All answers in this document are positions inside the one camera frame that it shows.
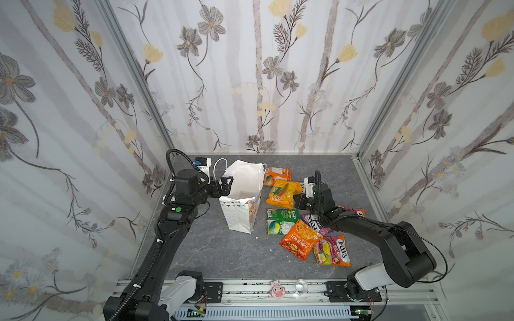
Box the white cartoon paper bag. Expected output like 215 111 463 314
213 158 267 234

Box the yellow orange snack bag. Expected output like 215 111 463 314
266 180 303 209

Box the orange corn snack bag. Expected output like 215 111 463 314
279 219 323 261

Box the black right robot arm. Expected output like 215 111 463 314
294 170 437 302

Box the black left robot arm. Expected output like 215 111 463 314
103 148 234 320

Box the purple Fox's berries bag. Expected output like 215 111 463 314
301 214 334 235

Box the red orange Fox's candy bag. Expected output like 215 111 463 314
342 207 365 217

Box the pink yellow Fox's candy bag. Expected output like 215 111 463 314
313 236 352 267

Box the green Fox's tea packet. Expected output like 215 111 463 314
266 209 300 235

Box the small orange snack packet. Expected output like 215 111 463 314
263 167 292 187

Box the clear round suction cup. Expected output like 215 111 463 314
294 279 309 296

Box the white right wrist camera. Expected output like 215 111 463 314
303 176 317 198

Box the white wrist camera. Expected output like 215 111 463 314
303 176 317 198
195 156 211 177

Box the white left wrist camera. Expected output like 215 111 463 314
195 156 211 177

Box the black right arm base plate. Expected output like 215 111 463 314
324 281 383 303

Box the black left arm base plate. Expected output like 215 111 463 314
203 282 224 304

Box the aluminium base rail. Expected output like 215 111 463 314
114 276 447 320

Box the white slotted cable duct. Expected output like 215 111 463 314
173 306 359 320

